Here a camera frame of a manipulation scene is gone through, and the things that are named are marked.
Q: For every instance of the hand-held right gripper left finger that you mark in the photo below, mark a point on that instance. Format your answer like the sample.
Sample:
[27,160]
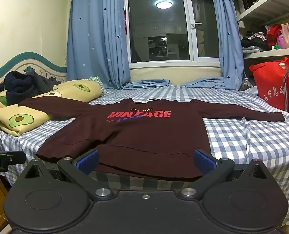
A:
[88,162]

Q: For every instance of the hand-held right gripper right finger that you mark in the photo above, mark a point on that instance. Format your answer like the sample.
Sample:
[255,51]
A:
[204,162]

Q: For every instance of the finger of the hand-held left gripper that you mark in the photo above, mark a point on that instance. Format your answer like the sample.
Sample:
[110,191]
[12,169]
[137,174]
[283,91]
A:
[17,157]

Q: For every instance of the maroon printed sweatshirt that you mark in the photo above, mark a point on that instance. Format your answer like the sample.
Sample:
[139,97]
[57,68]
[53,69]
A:
[144,136]

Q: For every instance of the folded grey clothes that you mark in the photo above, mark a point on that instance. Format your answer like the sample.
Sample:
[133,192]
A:
[252,50]

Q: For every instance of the pile of dark clothes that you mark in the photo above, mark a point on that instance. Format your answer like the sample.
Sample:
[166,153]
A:
[254,41]

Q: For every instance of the folded yellow avocado print blanket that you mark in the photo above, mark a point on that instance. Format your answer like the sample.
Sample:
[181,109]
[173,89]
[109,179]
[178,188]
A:
[22,121]

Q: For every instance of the navy blue garment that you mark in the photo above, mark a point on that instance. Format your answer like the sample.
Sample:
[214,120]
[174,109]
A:
[20,87]

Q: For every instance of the yellow avocado print pillow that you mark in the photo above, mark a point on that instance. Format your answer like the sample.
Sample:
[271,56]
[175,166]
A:
[68,90]

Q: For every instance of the dark grey garment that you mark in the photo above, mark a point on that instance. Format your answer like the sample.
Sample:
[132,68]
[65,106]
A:
[45,82]

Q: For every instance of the green checked pillow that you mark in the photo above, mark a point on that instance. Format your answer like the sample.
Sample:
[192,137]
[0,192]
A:
[97,81]

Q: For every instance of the clear plastic bag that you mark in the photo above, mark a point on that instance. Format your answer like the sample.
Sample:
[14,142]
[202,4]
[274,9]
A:
[249,84]

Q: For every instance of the teal and cream headboard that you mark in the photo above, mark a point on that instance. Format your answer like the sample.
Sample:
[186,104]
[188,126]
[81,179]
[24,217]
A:
[25,64]

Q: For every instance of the red fabric bag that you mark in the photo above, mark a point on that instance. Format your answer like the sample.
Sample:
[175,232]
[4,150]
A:
[271,85]

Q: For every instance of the blue star print curtain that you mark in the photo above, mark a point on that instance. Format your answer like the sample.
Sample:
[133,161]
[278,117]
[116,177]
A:
[98,34]
[228,34]

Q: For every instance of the white framed window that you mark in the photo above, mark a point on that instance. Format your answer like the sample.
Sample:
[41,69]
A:
[159,29]

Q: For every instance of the red garment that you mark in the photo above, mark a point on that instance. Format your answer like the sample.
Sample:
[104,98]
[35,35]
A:
[273,35]

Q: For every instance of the red paper strip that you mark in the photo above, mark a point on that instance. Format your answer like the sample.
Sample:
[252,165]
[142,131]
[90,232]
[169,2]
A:
[126,22]

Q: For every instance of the white shelf unit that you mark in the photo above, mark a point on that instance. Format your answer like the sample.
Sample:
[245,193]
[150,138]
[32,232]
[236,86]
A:
[264,6]

